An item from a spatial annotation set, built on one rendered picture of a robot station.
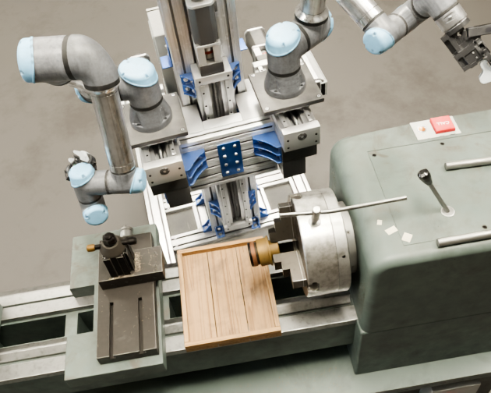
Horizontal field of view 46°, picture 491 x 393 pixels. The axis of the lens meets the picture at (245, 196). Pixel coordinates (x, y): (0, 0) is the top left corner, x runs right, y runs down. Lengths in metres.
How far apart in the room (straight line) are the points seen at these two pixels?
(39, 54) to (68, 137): 2.36
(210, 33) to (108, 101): 0.52
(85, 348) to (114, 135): 0.67
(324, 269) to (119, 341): 0.65
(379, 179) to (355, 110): 2.07
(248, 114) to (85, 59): 0.81
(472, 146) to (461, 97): 2.10
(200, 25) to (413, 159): 0.80
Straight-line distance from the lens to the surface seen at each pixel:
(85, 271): 2.03
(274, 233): 1.71
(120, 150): 1.66
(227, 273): 1.95
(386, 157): 1.75
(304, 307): 1.90
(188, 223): 2.95
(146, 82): 1.92
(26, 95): 4.37
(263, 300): 1.89
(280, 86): 2.05
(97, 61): 1.55
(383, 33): 1.65
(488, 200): 1.70
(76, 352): 1.89
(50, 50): 1.57
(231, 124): 2.13
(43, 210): 3.55
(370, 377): 2.16
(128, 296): 1.87
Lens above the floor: 2.54
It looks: 51 degrees down
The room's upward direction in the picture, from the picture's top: 8 degrees counter-clockwise
